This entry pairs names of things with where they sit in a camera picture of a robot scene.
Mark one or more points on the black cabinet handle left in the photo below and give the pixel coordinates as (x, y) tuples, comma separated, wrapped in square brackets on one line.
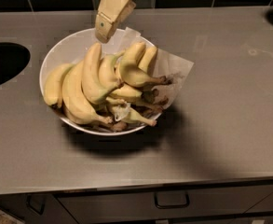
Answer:
[(36, 203)]

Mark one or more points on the black drawer handle centre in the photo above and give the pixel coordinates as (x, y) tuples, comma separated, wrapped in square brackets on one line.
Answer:
[(171, 199)]

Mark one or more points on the tall yellow banana centre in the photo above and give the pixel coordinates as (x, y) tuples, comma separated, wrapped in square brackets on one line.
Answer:
[(92, 88)]

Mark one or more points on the white ceramic bowl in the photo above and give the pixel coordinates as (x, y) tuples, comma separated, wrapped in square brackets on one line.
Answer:
[(127, 117)]

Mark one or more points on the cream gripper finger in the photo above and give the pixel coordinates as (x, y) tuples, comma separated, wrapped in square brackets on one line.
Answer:
[(110, 14)]

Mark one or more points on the white paper sheet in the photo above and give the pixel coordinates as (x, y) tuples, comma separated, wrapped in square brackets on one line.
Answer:
[(173, 67)]

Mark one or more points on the greenish yellow banana centre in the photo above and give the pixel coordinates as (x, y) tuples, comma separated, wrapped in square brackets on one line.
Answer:
[(107, 71)]

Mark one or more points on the grey drawer front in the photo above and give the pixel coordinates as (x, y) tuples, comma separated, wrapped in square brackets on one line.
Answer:
[(205, 204)]

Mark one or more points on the long yellow banana front left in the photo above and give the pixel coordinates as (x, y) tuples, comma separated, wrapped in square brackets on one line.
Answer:
[(80, 111)]

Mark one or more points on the black round sink opening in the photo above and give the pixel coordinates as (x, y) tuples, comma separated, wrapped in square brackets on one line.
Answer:
[(13, 59)]

